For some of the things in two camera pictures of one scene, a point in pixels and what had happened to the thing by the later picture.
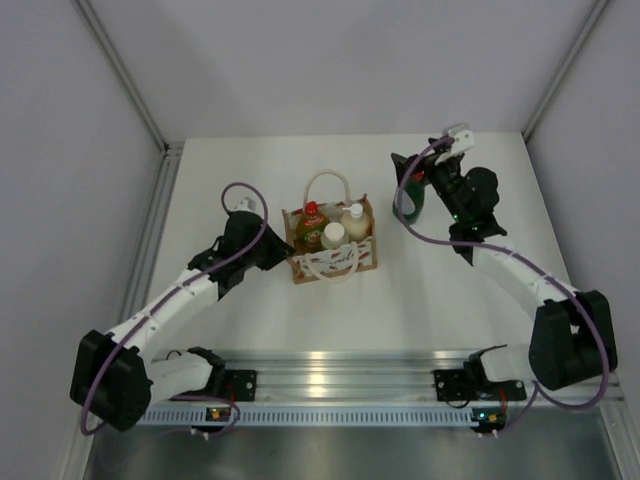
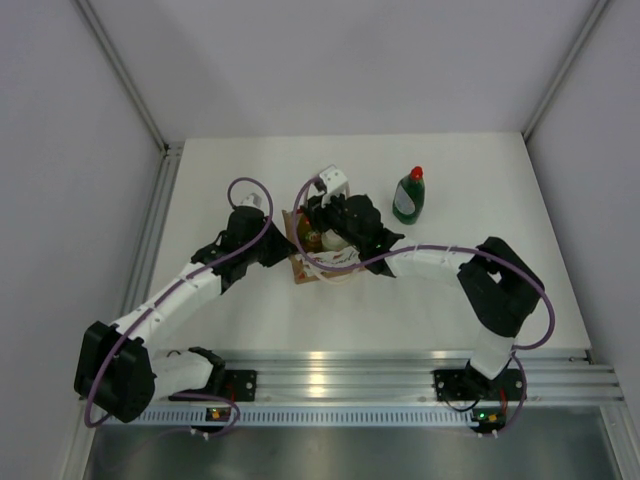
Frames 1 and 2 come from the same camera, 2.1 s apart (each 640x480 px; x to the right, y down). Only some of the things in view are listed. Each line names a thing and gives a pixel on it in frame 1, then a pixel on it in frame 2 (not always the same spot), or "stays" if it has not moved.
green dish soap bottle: (415, 187) stays
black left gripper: (280, 250) stays
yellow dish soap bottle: (309, 229) stays
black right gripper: (431, 168) -> (317, 211)
